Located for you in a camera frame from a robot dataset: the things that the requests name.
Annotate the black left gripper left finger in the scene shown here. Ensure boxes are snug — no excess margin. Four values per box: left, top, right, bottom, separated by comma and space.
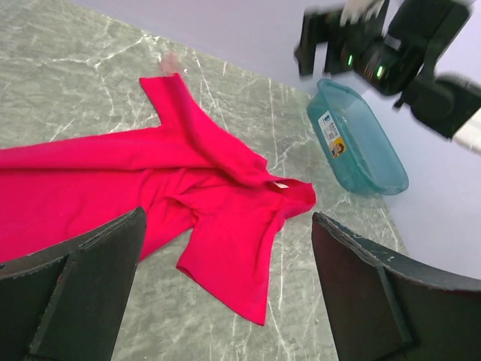
1, 207, 147, 360

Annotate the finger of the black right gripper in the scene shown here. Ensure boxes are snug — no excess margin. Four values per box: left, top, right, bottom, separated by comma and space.
323, 22, 361, 74
294, 12, 329, 77

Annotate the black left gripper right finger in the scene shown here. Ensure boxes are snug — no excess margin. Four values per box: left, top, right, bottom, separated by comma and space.
311, 213, 480, 360

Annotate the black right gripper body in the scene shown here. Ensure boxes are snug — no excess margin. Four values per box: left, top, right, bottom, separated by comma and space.
340, 1, 443, 94

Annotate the teal plastic basin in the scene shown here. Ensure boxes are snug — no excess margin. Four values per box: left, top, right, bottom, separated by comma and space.
307, 78, 409, 196

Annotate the red t shirt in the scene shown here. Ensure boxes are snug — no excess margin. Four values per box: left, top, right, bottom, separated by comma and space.
1, 74, 316, 325

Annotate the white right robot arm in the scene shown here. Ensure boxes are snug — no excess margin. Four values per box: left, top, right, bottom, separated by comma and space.
294, 1, 480, 153

